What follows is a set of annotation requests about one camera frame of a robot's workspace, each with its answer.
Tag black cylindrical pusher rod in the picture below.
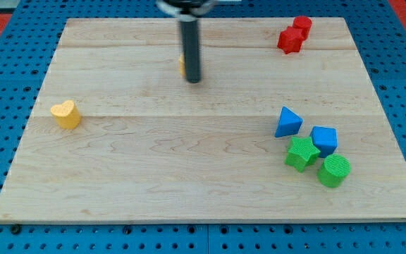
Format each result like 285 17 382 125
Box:
179 15 202 83

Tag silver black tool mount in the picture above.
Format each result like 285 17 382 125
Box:
156 0 218 17

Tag yellow hexagon block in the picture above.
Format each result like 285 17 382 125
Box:
178 54 186 78

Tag red star block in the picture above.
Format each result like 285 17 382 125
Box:
277 26 305 54

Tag green star block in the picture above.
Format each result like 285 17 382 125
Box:
285 136 321 173

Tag red cylinder block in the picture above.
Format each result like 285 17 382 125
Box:
293 16 312 40

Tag light wooden board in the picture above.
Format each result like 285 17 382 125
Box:
0 18 406 224

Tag blue triangle block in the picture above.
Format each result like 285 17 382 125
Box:
274 106 303 138

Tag yellow heart block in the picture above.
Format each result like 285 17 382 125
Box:
50 100 81 129

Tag blue cube block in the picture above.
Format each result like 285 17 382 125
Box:
310 126 338 158

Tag green cylinder block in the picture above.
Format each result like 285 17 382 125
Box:
317 154 351 188

